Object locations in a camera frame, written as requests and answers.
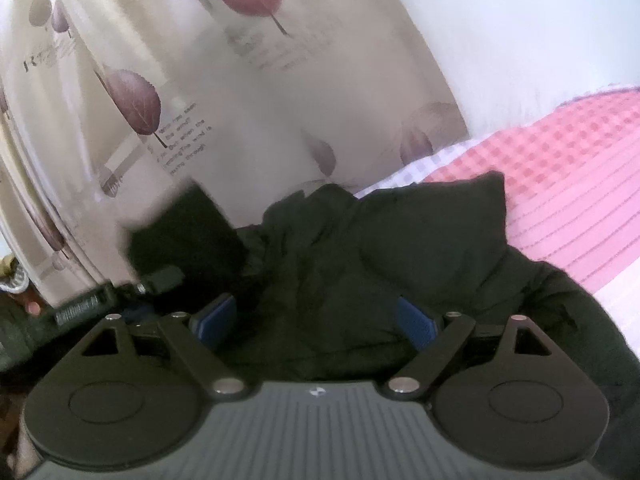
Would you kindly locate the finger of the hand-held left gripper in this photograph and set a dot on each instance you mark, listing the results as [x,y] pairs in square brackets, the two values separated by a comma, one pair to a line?
[152,281]

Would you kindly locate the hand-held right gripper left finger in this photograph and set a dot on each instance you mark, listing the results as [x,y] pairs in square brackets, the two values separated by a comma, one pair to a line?
[216,321]

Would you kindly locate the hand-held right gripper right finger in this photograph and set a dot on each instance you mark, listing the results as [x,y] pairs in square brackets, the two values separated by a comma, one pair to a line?
[416,322]

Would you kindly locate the dark green jacket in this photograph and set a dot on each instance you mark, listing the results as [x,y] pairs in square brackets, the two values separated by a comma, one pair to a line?
[350,270]

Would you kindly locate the person's left hand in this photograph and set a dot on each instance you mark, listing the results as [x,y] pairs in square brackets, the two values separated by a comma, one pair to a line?
[33,307]

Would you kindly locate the beige leaf print curtain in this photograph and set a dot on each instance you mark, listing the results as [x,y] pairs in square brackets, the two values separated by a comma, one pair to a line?
[250,125]

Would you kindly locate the pink checked bedsheet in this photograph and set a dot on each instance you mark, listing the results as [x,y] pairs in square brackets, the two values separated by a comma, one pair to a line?
[575,170]

